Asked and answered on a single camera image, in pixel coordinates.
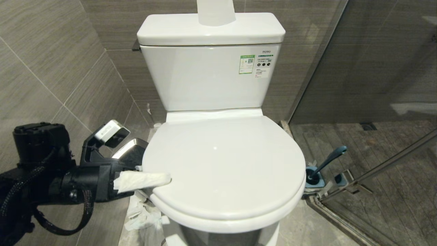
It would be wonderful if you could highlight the white toilet lid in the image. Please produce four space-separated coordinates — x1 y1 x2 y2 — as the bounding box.
142 115 307 221

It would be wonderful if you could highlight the white toilet seat ring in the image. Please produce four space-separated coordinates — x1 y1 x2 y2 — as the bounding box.
150 184 305 234

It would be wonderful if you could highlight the white ceramic toilet tank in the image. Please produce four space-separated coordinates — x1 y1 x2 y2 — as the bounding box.
141 43 281 112

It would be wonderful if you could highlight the white toilet paper roll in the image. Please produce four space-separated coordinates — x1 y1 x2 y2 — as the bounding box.
196 0 236 27

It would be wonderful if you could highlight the blue grey toilet brush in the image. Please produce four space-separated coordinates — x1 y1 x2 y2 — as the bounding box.
306 146 348 182

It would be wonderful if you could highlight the steel rimmed trash bin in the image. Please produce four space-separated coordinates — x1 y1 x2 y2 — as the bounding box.
112 138 150 170

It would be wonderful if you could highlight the crumpled white floor tissue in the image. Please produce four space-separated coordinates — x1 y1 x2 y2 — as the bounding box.
124 191 170 246

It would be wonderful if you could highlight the white ceramic tank cover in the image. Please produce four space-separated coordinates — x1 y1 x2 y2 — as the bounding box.
137 13 286 46

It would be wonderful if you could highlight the green bordered label sticker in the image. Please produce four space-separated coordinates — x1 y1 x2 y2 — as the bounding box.
239 54 255 74

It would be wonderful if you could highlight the white printed label sticker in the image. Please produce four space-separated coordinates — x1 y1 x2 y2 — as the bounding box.
253 50 273 79

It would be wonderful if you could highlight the blue grey brush holder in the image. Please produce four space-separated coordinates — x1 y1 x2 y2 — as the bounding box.
302 166 326 198

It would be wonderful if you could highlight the glass shower partition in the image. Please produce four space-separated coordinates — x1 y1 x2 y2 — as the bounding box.
286 0 437 246

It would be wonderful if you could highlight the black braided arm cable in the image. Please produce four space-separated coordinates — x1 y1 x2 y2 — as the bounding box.
0 164 95 237

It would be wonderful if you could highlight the metal shower door rail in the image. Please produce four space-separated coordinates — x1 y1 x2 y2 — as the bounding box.
307 126 437 203

